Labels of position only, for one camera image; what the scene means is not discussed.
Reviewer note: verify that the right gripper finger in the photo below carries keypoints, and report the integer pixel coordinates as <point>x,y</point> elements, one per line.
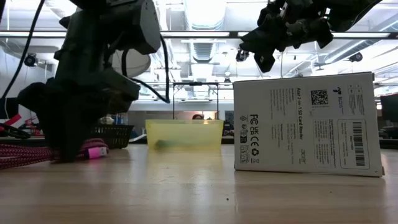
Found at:
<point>322,32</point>
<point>265,62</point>

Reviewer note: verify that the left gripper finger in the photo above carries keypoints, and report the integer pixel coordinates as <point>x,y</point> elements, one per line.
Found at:
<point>56,130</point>
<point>74,130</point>

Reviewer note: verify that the white card reader box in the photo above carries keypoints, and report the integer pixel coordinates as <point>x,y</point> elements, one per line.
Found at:
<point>308,124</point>

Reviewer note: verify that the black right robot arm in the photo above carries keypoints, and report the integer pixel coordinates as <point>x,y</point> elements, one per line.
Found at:
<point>351,12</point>

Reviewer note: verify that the yellow translucent plastic bin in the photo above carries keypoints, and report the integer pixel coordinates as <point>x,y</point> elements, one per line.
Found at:
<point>186,132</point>

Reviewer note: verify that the black plastic basket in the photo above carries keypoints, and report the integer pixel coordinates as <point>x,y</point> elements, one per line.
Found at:
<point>118,135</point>

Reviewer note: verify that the red bar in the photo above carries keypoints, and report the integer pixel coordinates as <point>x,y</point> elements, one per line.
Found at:
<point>11,120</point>

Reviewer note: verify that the black monitor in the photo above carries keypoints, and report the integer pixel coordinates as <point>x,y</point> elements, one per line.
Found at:
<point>390,107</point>
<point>7,109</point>

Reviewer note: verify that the person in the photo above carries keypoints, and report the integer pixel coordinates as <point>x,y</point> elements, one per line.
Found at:
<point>197,117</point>

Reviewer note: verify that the black overhead camera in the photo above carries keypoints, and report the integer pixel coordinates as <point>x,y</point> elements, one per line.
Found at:
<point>242,56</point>

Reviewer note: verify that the black ceiling camera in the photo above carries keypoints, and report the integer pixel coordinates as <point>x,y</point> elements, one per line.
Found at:
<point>31,60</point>
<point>356,57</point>

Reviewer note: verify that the silver ceiling air duct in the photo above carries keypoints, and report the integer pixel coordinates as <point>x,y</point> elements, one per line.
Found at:
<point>205,12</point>

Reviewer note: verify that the black background frame stand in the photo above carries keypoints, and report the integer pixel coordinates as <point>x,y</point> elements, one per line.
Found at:
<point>196,83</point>

